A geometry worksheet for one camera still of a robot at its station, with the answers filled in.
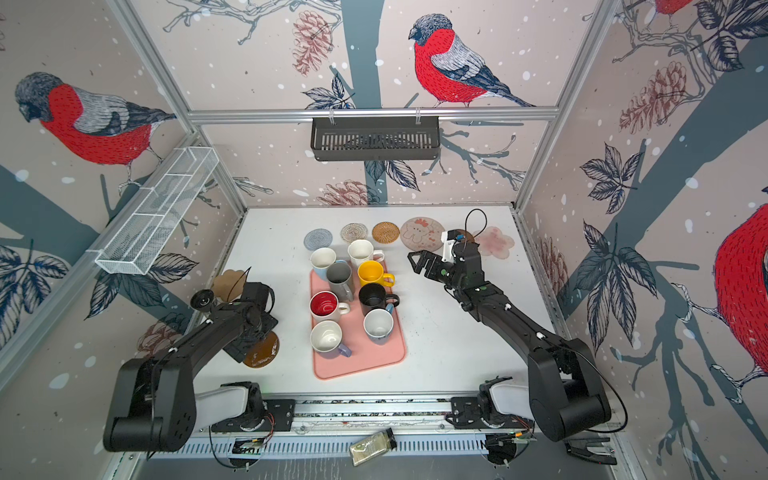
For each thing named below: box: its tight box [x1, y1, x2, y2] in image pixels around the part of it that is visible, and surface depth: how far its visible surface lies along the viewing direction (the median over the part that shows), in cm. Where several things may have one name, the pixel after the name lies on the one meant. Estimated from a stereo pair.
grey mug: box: [326, 261, 354, 303], surface depth 92 cm
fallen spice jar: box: [349, 428, 397, 467], surface depth 67 cm
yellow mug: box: [357, 260, 396, 288], surface depth 95 cm
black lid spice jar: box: [190, 289, 215, 309], surface depth 85 cm
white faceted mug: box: [347, 239, 385, 268], surface depth 97 cm
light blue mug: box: [310, 247, 347, 281], surface depth 97 cm
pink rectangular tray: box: [311, 264, 405, 380], surface depth 85 cm
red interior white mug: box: [309, 290, 350, 322], surface depth 89 cm
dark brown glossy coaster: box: [243, 331, 280, 369], surface depth 85 cm
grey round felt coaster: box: [304, 228, 333, 251], surface depth 113 cm
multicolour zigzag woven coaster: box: [340, 223, 368, 243], surface depth 116 cm
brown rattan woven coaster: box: [371, 221, 401, 244], surface depth 116 cm
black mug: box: [359, 283, 400, 317], surface depth 90 cm
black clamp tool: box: [564, 437, 617, 465], surface depth 69 cm
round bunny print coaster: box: [400, 217, 446, 252], surface depth 116 cm
